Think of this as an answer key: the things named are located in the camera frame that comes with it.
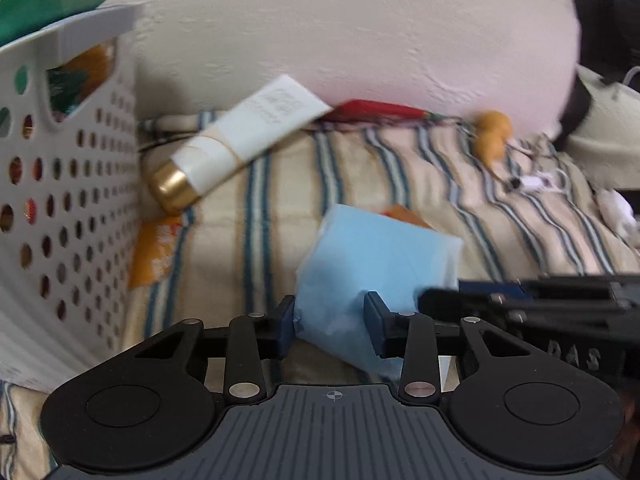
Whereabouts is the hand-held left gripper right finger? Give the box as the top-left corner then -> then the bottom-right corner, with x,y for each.
364,291 -> 537,406

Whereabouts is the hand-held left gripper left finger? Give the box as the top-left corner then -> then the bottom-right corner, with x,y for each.
132,295 -> 299,404

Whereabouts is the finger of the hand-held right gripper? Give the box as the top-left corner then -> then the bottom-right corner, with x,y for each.
419,280 -> 528,314

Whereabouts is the light blue tissue packet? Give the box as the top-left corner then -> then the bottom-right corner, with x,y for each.
295,204 -> 463,378

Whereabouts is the red snack packet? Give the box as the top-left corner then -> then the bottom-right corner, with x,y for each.
320,99 -> 431,123

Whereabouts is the white perforated plastic basket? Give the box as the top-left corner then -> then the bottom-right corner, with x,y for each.
0,2 -> 151,393

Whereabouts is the small orange packet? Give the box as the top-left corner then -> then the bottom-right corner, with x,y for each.
380,204 -> 436,231

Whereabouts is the white crumpled tissue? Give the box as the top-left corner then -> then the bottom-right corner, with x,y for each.
597,187 -> 638,238

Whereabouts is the orange snack packet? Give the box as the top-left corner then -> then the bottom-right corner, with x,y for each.
127,217 -> 186,291

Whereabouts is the striped beige blanket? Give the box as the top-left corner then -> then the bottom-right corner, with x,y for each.
0,107 -> 640,480

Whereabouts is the orange round toy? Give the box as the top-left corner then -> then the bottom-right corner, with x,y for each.
470,111 -> 513,166

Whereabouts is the cream bag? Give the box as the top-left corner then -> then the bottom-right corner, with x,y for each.
562,64 -> 640,191

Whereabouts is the white tube with gold cap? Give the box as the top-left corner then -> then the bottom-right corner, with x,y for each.
140,74 -> 333,216

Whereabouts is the dark jacket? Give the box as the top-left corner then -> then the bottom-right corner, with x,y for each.
572,0 -> 640,91

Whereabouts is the orange packet in basket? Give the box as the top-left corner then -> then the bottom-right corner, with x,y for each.
62,42 -> 115,102

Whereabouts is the black bag strap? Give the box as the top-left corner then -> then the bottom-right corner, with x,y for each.
552,80 -> 593,151

